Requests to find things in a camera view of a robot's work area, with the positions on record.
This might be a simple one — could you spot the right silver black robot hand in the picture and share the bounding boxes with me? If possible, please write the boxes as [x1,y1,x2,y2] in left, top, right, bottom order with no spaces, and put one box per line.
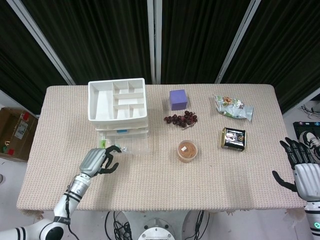
[271,136,320,201]

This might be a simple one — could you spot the black cable bundle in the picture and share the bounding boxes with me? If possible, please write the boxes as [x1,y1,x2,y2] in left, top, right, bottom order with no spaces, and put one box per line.
[193,211,211,240]
[104,211,133,240]

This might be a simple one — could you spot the beige woven tablecloth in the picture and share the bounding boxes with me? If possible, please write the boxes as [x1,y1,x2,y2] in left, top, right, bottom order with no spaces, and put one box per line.
[16,84,306,221]

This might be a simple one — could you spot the white drawer organizer cabinet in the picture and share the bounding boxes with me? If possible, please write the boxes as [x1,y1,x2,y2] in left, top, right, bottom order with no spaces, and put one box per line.
[87,77,150,134]

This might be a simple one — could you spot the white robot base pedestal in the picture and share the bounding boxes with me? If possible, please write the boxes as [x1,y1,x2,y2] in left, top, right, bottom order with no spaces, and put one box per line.
[122,211,191,240]

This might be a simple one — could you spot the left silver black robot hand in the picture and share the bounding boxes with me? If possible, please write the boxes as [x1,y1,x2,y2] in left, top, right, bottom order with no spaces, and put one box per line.
[79,144,123,178]

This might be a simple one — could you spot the white black sneaker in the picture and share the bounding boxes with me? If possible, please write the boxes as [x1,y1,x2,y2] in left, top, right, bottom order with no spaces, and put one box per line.
[299,130,320,164]

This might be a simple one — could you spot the black mat with coloured dots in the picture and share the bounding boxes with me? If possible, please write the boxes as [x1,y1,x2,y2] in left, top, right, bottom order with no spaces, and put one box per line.
[292,121,320,146]

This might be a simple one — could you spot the clear plastic drawer with die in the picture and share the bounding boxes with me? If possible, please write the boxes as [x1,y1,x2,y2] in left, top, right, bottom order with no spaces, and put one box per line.
[96,128,152,158]

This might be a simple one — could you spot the white frame post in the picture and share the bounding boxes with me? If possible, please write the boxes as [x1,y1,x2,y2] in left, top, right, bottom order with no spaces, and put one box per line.
[146,0,164,85]
[214,0,262,85]
[6,0,76,86]

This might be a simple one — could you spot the thin floor cables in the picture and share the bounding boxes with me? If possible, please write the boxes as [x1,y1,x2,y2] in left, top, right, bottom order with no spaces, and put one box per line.
[299,103,320,120]

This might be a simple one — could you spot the brown round cup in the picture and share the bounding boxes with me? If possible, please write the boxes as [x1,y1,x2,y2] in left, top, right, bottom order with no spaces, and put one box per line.
[177,140,199,164]

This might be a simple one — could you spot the red grape bunch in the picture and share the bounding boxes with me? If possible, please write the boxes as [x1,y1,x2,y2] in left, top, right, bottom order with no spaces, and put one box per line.
[163,110,198,131]

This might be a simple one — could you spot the crumpled snack bag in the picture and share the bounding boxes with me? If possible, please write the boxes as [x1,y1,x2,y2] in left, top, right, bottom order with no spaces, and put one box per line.
[213,94,254,123]

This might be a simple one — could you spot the black gold tin can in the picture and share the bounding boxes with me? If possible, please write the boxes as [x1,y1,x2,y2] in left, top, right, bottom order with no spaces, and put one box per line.
[220,126,247,152]

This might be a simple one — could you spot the black curtain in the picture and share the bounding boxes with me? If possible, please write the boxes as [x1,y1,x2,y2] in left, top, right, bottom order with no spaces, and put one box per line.
[0,0,320,116]

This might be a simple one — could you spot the purple cube box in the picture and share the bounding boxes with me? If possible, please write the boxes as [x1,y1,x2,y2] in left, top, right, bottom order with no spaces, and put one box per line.
[169,89,189,111]

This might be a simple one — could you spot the brown cardboard box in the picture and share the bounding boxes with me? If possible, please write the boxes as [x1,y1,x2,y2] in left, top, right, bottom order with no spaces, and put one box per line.
[0,106,40,162]

